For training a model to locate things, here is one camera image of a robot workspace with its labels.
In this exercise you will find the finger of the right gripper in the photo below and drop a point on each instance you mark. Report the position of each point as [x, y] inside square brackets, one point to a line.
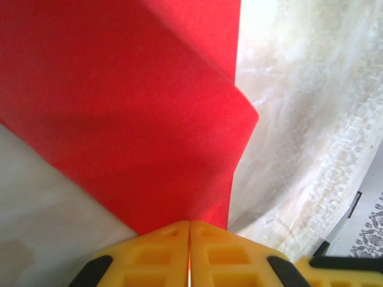
[344, 278]

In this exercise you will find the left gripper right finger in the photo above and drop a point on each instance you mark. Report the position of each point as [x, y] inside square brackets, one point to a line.
[200, 263]

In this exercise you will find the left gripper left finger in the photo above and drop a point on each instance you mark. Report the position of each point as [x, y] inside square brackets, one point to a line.
[176, 263]

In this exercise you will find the red paper sheet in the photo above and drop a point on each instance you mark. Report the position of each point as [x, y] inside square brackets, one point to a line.
[119, 104]

